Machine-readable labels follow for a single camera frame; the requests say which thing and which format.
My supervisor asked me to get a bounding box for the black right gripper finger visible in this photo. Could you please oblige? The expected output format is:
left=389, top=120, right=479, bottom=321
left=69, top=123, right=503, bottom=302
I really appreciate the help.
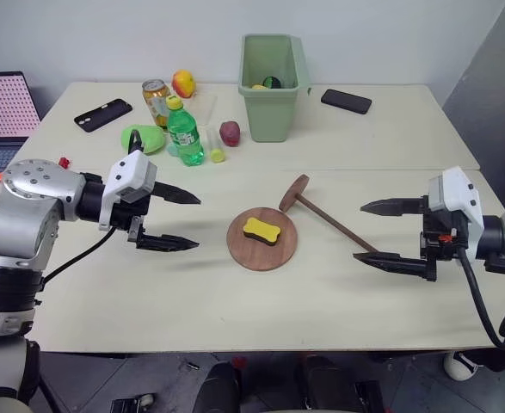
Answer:
left=353, top=251, right=439, bottom=283
left=360, top=196, right=429, bottom=217

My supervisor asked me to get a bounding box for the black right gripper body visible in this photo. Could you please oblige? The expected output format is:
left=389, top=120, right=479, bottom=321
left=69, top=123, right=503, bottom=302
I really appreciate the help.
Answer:
left=419, top=195, right=469, bottom=263

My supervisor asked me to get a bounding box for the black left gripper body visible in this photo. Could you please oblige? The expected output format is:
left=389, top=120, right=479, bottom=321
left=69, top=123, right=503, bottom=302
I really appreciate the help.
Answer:
left=108, top=194, right=152, bottom=250

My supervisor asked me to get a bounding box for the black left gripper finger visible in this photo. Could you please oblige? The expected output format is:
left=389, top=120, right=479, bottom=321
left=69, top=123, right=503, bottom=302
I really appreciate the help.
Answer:
left=136, top=232, right=200, bottom=253
left=151, top=180, right=202, bottom=206

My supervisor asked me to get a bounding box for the brown wooden peg stand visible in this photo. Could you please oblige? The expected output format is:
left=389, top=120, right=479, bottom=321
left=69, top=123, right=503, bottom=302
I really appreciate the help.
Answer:
left=278, top=174, right=380, bottom=256

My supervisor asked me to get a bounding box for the round wooden board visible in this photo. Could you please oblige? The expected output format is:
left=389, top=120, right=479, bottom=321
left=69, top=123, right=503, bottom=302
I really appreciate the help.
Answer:
left=226, top=206, right=299, bottom=272

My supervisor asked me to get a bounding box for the green plastic soda bottle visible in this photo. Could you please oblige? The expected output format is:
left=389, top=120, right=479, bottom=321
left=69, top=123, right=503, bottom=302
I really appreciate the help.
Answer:
left=165, top=95, right=206, bottom=167

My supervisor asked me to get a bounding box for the small yellow green cup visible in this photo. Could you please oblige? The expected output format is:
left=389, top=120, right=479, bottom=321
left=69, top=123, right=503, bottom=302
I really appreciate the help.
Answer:
left=206, top=124, right=226, bottom=164

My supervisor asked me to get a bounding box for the dark red toy fruit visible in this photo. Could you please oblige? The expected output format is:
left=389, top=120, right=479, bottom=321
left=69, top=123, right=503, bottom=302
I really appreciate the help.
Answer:
left=219, top=120, right=242, bottom=148

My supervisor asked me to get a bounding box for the yellow bone-shaped sponge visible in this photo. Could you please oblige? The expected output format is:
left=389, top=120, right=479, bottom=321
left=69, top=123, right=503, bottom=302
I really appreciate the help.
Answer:
left=241, top=217, right=283, bottom=246

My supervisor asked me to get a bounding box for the yellow drink can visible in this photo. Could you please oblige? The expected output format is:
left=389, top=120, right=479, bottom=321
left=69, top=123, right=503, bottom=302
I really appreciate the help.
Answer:
left=141, top=78, right=172, bottom=131

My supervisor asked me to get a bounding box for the black phone case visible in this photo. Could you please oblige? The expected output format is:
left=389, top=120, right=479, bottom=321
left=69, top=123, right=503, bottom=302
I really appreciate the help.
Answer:
left=73, top=98, right=134, bottom=133

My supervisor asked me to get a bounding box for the yellow and red toy fruit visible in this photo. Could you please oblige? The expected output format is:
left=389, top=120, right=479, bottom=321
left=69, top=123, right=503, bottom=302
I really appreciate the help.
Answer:
left=171, top=69, right=198, bottom=100

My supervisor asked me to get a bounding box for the black smartphone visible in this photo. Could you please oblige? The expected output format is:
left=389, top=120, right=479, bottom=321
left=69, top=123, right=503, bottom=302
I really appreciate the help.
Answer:
left=320, top=89, right=373, bottom=116

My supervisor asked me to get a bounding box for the white shoe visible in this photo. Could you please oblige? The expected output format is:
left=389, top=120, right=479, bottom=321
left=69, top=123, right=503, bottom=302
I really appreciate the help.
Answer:
left=443, top=350, right=486, bottom=382

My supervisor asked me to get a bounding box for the green plastic bin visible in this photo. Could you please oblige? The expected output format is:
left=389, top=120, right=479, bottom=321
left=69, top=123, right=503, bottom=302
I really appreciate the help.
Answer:
left=237, top=34, right=313, bottom=144

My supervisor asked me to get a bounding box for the dark rounded shape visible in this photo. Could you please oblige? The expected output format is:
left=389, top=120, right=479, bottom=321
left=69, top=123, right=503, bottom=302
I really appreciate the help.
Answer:
left=191, top=360, right=241, bottom=413

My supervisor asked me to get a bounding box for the open laptop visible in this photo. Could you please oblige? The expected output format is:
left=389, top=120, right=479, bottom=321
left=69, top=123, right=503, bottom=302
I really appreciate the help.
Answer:
left=0, top=71, right=42, bottom=204

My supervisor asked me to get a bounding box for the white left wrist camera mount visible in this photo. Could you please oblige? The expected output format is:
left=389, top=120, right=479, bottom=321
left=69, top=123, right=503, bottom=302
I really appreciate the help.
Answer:
left=98, top=149, right=158, bottom=231

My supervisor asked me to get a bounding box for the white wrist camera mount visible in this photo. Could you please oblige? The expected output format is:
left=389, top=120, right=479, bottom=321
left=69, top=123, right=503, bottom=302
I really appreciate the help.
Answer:
left=98, top=149, right=158, bottom=231
left=427, top=166, right=486, bottom=262

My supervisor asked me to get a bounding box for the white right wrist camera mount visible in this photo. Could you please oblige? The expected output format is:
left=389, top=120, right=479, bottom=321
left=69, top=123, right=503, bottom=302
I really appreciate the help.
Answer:
left=427, top=166, right=486, bottom=262

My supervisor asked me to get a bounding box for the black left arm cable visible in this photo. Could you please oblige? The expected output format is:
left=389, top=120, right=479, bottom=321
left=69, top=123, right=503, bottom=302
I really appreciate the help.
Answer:
left=40, top=225, right=118, bottom=284

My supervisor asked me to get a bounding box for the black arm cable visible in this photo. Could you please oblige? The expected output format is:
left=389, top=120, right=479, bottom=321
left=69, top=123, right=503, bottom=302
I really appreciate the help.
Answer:
left=456, top=247, right=505, bottom=348
left=40, top=225, right=118, bottom=284

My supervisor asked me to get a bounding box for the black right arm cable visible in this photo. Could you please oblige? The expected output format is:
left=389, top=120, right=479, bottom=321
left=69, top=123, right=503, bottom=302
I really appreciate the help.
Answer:
left=456, top=247, right=505, bottom=348

